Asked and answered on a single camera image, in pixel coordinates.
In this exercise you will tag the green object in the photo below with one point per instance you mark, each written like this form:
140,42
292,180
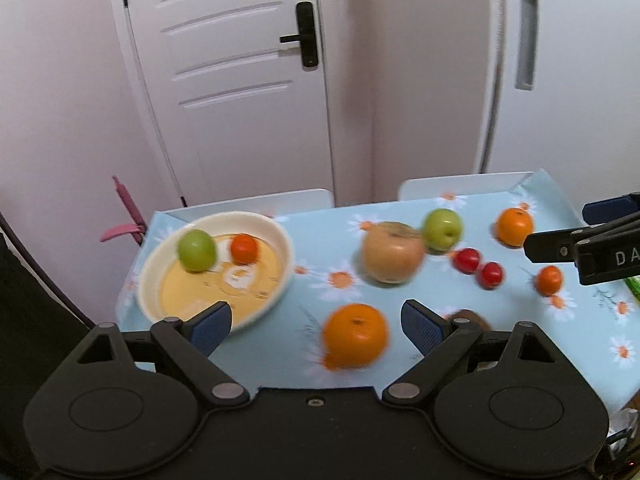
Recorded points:
635,289

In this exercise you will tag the cream ceramic bowl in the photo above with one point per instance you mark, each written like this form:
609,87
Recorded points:
160,260

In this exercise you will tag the large green apple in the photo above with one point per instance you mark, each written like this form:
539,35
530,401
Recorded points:
442,229

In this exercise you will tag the white cabinet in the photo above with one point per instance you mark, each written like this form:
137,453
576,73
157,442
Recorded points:
575,110

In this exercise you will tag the small tangerine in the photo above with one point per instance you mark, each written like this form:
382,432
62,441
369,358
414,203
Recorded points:
548,280

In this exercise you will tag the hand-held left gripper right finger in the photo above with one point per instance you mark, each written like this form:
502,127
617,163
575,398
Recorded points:
420,328

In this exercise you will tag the white chair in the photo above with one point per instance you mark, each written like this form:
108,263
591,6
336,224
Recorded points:
450,182
280,201

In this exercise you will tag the white panelled door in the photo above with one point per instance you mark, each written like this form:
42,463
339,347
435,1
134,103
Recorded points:
225,125

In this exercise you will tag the orange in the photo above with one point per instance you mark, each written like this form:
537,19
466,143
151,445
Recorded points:
356,335
514,226

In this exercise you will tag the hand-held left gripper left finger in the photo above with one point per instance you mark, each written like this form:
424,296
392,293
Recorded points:
212,328

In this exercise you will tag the pink plastic hanger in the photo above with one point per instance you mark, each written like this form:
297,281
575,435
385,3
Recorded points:
131,210

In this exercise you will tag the brownish yellow apple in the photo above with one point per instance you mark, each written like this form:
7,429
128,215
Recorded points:
392,255

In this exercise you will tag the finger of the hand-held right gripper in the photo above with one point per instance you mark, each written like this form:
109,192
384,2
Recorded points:
550,247
612,209

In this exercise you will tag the orange-red tomato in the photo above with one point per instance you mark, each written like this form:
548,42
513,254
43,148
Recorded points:
244,249

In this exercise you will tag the small green apple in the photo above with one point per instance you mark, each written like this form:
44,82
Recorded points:
196,250

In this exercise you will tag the red cherry tomato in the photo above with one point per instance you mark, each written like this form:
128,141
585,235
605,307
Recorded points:
490,275
466,260

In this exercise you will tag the white plastic bag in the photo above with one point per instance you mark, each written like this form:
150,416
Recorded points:
625,425

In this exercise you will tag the brown kiwi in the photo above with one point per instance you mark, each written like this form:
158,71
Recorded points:
465,316

